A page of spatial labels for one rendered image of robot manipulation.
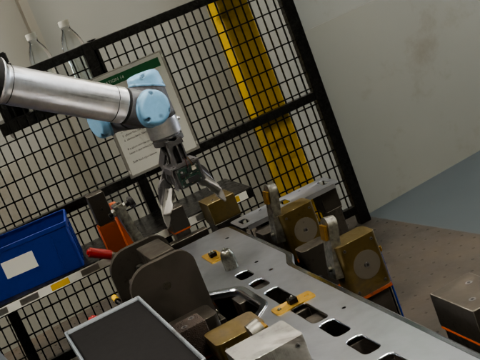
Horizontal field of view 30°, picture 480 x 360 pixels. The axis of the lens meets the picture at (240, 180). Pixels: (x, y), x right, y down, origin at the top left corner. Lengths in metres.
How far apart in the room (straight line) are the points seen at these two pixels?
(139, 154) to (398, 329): 1.31
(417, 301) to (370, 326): 0.75
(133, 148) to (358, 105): 2.67
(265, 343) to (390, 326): 0.26
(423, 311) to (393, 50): 3.20
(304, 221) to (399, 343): 0.73
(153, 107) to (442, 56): 3.80
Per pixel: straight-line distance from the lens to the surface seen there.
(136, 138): 2.60
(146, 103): 1.80
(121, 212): 2.03
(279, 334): 1.33
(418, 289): 2.32
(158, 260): 1.60
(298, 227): 2.10
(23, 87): 1.71
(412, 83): 5.32
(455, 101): 5.52
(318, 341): 1.52
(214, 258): 2.11
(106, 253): 2.04
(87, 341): 1.47
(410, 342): 1.42
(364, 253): 1.78
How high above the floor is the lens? 1.64
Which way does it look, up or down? 14 degrees down
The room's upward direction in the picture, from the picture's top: 21 degrees counter-clockwise
